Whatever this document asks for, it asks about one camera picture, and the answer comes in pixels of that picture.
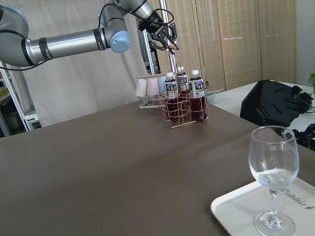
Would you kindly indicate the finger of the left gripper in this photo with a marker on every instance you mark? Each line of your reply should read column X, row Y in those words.
column 172, row 36
column 162, row 47

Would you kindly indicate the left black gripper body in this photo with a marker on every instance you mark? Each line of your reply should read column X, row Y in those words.
column 155, row 26

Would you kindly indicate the tea bottle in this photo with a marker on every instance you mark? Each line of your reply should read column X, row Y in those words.
column 171, row 92
column 183, row 86
column 197, row 96

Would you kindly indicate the copper wire bottle basket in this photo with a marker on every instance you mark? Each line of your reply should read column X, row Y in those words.
column 184, row 115

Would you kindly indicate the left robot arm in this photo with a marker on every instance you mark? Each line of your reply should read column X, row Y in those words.
column 18, row 50

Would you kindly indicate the blue cup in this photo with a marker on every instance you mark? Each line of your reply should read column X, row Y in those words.
column 161, row 81

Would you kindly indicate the pink cup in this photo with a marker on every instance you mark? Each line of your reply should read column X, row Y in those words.
column 152, row 86

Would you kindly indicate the white cup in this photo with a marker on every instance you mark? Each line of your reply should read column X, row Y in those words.
column 141, row 88

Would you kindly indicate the white cup rack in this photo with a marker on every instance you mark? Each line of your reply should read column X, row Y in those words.
column 151, row 101

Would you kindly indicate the bamboo folding screen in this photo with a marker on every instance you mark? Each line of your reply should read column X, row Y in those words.
column 235, row 42

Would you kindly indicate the light green bowl background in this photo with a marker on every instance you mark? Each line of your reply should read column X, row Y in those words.
column 210, row 96

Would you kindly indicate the black bag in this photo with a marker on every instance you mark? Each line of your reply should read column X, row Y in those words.
column 274, row 103

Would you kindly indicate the clear wine glass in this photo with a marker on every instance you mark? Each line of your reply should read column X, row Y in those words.
column 274, row 163

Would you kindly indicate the white rabbit tray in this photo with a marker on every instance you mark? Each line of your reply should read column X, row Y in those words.
column 237, row 210

